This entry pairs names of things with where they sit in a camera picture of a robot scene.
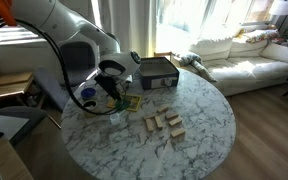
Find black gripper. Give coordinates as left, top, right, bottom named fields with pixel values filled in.
left=93, top=73, right=124, bottom=104

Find green round can lid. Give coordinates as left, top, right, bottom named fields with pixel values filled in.
left=114, top=99, right=131, bottom=112

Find tan brown can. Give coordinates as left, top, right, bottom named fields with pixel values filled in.
left=82, top=99, right=99, bottom=118

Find wooden cutting board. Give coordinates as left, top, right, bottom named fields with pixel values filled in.
left=106, top=92, right=144, bottom=113

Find clear plastic cup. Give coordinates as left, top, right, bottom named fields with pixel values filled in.
left=109, top=112, right=122, bottom=126

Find small wooden block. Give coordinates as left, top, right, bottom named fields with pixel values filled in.
left=143, top=113, right=158, bottom=120
left=145, top=118, right=156, bottom=132
left=154, top=115, right=164, bottom=129
left=168, top=116, right=184, bottom=127
left=165, top=111, right=180, bottom=120
left=170, top=127, right=187, bottom=139
left=156, top=104, right=170, bottom=114

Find dark blue cardboard box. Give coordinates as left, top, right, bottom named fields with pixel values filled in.
left=135, top=56, right=181, bottom=91

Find wooden chair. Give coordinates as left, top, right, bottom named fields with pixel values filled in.
left=153, top=50, right=174, bottom=63

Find grey office chair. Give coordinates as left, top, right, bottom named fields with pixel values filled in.
left=33, top=41, right=100, bottom=111

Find cream curtain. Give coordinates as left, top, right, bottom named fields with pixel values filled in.
left=90, top=0, right=158, bottom=59

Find dark grey armchair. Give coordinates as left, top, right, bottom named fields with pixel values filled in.
left=0, top=105, right=49, bottom=148

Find grey throw blanket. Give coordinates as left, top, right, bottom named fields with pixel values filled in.
left=178, top=52, right=218, bottom=83

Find wooden desk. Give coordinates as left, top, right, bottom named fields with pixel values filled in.
left=0, top=71, right=36, bottom=102

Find white paper sheet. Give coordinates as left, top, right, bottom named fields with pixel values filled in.
left=0, top=114, right=30, bottom=141

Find white window blinds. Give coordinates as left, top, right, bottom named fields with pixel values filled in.
left=0, top=25, right=49, bottom=47

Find white sofa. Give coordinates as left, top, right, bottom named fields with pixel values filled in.
left=188, top=29, right=288, bottom=98

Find floral cushion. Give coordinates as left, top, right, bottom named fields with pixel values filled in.
left=240, top=29, right=280, bottom=45

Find white cushion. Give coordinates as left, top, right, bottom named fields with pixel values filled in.
left=259, top=42, right=288, bottom=66

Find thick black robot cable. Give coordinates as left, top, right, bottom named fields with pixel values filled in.
left=0, top=18, right=132, bottom=116

